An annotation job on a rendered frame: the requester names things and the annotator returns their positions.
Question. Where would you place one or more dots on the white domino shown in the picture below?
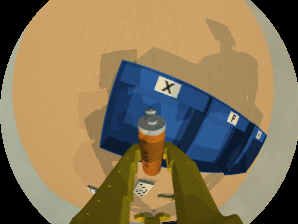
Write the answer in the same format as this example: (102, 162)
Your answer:
(92, 189)
(142, 187)

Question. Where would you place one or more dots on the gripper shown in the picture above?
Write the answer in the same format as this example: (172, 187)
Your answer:
(194, 204)

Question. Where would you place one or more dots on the blue bin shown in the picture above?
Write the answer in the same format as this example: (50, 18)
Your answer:
(219, 144)

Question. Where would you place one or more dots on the green battery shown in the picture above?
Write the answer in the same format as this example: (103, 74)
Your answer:
(150, 111)

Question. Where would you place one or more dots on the orange battery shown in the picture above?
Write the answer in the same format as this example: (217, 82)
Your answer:
(151, 131)

